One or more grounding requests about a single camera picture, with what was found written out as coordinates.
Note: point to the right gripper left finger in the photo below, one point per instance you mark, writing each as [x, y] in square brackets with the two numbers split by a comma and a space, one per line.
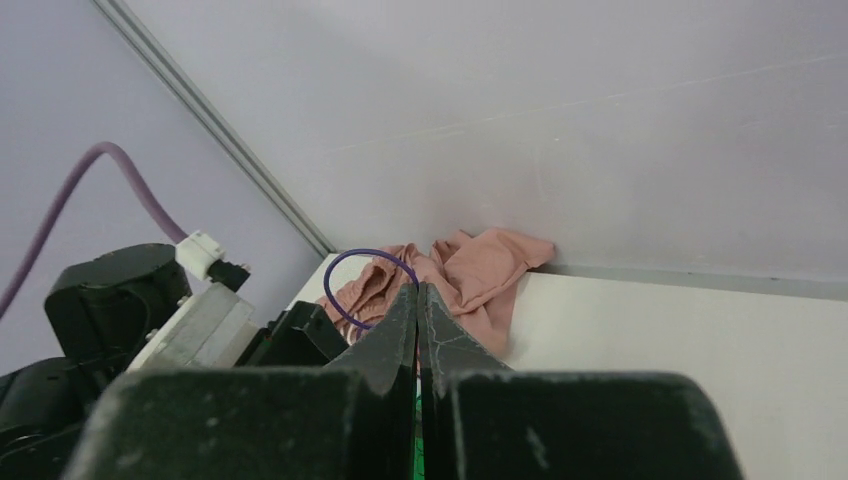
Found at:
[353, 418]

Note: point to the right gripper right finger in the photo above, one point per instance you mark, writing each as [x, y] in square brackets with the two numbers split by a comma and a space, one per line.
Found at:
[485, 420]

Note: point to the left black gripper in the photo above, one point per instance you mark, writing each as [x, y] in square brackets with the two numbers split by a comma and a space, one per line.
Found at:
[304, 335]

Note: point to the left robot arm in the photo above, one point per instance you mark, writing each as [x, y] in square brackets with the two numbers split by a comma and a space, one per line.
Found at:
[131, 309]

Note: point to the green plastic bin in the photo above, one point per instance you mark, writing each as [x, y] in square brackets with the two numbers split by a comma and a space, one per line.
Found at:
[419, 454]

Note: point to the pink crumpled garment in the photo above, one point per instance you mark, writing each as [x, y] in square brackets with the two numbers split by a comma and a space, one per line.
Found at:
[476, 276]

